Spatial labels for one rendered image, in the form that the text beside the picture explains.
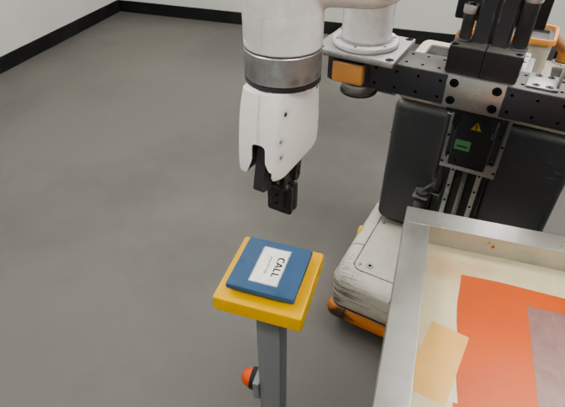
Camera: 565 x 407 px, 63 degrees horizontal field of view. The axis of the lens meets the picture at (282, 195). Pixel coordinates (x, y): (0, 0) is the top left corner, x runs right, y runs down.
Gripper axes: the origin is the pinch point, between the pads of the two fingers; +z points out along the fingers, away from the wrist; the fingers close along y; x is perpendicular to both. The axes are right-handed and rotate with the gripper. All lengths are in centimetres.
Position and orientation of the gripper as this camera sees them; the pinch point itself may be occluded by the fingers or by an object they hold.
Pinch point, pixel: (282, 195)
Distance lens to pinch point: 55.0
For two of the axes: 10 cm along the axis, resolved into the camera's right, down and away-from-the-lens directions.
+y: -4.9, 5.4, -6.8
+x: 8.7, 3.1, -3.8
